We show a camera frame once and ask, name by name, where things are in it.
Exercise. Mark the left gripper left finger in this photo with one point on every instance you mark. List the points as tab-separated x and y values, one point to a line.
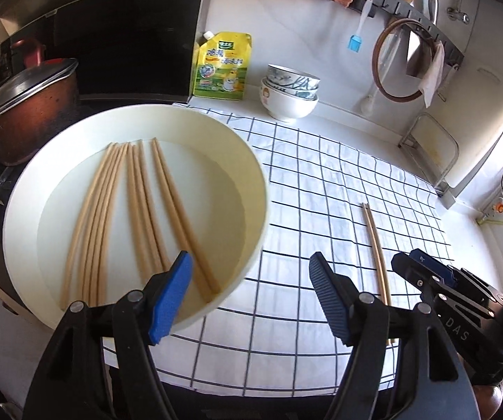
167	291

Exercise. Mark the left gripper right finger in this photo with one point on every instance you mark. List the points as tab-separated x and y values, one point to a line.
336	294

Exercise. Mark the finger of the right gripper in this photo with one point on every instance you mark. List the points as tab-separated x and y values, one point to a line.
435	264
426	284

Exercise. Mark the checkered white cloth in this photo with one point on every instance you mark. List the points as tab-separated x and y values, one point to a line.
270	336

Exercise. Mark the large white basin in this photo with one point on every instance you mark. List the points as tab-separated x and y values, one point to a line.
220	181

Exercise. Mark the metal rack stand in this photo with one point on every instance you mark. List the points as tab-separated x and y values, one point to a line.
433	149

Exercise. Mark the white cutting board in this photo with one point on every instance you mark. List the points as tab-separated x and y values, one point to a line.
473	116

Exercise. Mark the white hanging rag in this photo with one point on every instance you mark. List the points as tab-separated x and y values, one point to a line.
432	78

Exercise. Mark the white bowl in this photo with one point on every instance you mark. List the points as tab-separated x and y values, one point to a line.
283	106

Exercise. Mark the blue patterned bowl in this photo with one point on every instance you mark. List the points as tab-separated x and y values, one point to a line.
292	82

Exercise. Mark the brown cooking pot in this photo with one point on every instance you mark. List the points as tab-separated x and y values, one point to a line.
27	127

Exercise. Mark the blue silicone brush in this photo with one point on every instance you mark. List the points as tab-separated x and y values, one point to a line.
355	41

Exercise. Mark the yellow detergent pouch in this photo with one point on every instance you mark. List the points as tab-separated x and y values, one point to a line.
222	65

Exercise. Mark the glass pot lid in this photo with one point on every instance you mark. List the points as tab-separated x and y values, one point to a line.
33	80

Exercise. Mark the white ladle handle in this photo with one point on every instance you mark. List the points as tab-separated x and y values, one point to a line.
367	103

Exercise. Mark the black wall rack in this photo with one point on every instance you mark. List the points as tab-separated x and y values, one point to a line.
401	9

